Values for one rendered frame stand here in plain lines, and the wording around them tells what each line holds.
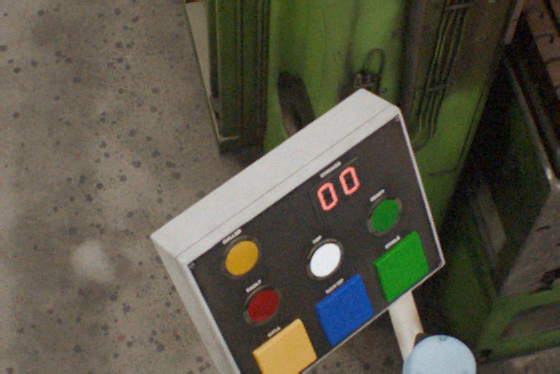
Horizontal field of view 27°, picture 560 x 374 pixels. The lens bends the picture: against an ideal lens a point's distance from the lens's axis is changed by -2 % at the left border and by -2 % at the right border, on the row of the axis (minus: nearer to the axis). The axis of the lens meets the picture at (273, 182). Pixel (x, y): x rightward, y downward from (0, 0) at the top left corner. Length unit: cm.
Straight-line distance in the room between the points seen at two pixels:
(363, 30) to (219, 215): 36
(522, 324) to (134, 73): 112
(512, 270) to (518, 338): 46
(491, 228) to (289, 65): 53
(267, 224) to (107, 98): 151
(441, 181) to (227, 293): 78
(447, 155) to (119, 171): 99
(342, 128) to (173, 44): 152
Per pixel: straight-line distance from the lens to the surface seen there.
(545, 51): 185
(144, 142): 283
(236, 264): 143
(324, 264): 151
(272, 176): 145
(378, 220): 154
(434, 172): 211
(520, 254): 202
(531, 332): 254
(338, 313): 156
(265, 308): 149
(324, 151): 146
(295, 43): 233
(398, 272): 160
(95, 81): 293
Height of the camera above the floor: 248
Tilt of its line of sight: 63 degrees down
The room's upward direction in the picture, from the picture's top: 3 degrees clockwise
